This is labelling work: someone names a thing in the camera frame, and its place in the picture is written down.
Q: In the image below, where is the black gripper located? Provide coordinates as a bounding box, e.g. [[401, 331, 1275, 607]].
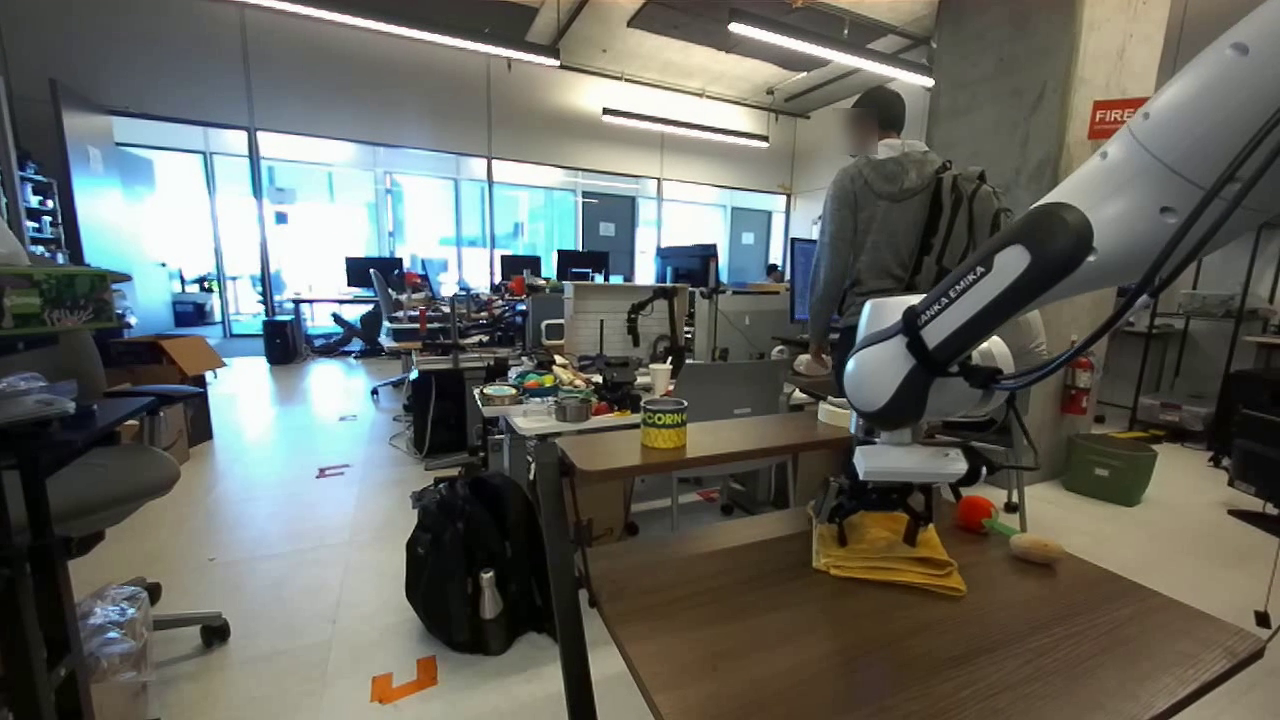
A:
[[818, 476, 942, 552]]

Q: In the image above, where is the yellow towel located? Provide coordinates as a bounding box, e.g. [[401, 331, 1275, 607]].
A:
[[806, 509, 973, 600]]

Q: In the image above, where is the beige ball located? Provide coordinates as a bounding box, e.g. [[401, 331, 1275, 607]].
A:
[[1008, 531, 1073, 573]]

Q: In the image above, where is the long wooden desk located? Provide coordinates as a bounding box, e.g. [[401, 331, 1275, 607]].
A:
[[534, 409, 855, 552]]

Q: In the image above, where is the grey panel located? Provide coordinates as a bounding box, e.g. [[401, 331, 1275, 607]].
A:
[[670, 357, 790, 423]]

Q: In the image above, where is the yellow green tub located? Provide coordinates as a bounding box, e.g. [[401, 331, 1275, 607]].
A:
[[640, 396, 694, 457]]

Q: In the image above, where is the green bin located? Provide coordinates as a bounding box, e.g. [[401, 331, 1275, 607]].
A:
[[1059, 433, 1165, 510]]

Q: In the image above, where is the red fire extinguisher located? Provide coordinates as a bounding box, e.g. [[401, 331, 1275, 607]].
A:
[[1059, 350, 1099, 419]]

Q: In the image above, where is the monitor with blue screen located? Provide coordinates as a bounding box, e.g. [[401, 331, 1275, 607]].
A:
[[786, 237, 825, 331]]

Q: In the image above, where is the person in grey hoodie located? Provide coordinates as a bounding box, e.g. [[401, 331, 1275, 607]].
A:
[[803, 84, 954, 396]]

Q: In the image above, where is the grey worn backpack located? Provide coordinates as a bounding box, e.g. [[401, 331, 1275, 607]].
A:
[[913, 161, 1015, 292]]

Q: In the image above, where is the black monitor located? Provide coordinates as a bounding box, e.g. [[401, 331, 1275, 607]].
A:
[[495, 250, 546, 287], [343, 250, 408, 294], [653, 238, 725, 292], [555, 247, 617, 282]]

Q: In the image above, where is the small grey pot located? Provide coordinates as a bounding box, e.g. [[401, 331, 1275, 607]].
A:
[[550, 383, 597, 427]]

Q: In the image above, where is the white desk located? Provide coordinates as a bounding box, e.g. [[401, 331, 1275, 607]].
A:
[[477, 377, 642, 445]]

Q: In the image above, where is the light grey desk partition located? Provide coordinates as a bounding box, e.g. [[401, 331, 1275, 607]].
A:
[[559, 280, 694, 372]]

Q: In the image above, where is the black equipment case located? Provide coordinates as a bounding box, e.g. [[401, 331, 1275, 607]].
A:
[[1202, 363, 1280, 510]]

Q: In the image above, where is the metal shelf rack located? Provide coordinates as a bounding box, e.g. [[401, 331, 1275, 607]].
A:
[[1132, 223, 1280, 445]]

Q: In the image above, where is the large black backpack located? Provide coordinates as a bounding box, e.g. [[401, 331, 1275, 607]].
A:
[[401, 467, 555, 659]]

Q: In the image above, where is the ceiling light strip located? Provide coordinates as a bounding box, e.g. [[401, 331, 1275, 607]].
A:
[[237, 0, 564, 71], [725, 16, 936, 93], [597, 108, 777, 150]]

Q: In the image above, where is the black trash bin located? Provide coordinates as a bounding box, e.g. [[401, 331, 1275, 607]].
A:
[[261, 310, 309, 369]]

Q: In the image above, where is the open cardboard box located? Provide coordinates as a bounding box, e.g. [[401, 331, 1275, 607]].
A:
[[113, 331, 230, 451]]

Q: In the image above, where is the clear plastic bottle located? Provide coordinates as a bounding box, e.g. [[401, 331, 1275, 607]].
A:
[[75, 576, 163, 720]]

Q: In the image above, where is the grey swivel chair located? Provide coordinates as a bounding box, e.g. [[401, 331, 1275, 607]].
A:
[[0, 323, 237, 654]]

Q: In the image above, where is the green crate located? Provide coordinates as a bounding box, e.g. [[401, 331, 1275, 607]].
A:
[[0, 259, 134, 336]]

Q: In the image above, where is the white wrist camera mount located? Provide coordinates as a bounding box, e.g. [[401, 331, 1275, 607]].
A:
[[849, 438, 977, 489]]

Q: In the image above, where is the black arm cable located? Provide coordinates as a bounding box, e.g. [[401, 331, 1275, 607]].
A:
[[990, 112, 1280, 396]]

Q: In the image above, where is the red wall sign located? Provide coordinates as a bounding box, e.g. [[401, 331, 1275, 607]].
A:
[[1085, 93, 1154, 145]]

